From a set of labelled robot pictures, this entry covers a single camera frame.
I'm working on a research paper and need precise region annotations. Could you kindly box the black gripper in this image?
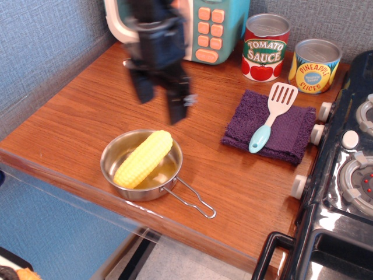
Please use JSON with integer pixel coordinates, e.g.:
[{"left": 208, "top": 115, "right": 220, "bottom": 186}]
[{"left": 125, "top": 17, "right": 197, "bottom": 125}]

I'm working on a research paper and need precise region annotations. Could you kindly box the teal toy microwave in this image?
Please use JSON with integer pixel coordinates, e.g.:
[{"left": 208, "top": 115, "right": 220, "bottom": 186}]
[{"left": 104, "top": 0, "right": 250, "bottom": 65}]

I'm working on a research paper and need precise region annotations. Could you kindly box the black toy stove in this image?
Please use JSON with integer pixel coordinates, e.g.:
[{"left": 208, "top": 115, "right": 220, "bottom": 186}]
[{"left": 252, "top": 51, "right": 372, "bottom": 279}]

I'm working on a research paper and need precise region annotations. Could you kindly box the tomato sauce can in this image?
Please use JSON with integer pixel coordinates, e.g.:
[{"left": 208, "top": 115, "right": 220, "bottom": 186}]
[{"left": 241, "top": 13, "right": 291, "bottom": 82}]

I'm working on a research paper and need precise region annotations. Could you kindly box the white stove knob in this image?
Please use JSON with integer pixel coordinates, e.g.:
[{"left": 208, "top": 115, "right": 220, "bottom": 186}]
[
  {"left": 291, "top": 174, "right": 308, "bottom": 200},
  {"left": 318, "top": 102, "right": 333, "bottom": 123},
  {"left": 309, "top": 124, "right": 325, "bottom": 146}
]

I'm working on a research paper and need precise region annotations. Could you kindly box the white stove knob top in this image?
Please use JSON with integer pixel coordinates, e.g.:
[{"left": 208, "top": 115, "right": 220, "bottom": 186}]
[{"left": 318, "top": 102, "right": 333, "bottom": 123}]

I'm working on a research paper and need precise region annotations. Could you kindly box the purple folded towel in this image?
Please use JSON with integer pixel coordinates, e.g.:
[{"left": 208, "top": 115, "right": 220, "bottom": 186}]
[{"left": 221, "top": 90, "right": 316, "bottom": 165}]

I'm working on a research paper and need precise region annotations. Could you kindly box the white stove knob middle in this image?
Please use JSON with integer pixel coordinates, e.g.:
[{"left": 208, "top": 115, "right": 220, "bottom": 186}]
[{"left": 309, "top": 124, "right": 325, "bottom": 146}]

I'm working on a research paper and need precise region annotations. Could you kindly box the white spatula with teal handle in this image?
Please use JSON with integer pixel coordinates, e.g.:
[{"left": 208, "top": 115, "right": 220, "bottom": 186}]
[{"left": 248, "top": 82, "right": 298, "bottom": 153}]

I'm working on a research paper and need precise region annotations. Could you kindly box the yellow toy corn cob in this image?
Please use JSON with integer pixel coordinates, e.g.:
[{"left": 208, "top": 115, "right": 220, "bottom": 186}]
[{"left": 113, "top": 130, "right": 173, "bottom": 189}]

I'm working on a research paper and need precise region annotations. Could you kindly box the orange object at bottom left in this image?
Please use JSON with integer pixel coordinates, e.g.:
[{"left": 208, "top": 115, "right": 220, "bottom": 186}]
[{"left": 1, "top": 266, "right": 41, "bottom": 280}]

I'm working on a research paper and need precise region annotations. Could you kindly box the white stove knob bottom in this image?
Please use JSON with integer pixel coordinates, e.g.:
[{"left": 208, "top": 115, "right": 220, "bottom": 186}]
[{"left": 291, "top": 174, "right": 308, "bottom": 200}]

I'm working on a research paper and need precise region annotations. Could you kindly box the pineapple slices can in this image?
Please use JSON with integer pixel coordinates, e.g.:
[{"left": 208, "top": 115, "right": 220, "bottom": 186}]
[{"left": 288, "top": 38, "right": 342, "bottom": 95}]

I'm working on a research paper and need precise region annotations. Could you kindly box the small steel saucepan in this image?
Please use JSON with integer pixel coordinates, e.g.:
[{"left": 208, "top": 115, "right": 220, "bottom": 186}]
[{"left": 100, "top": 129, "right": 216, "bottom": 219}]

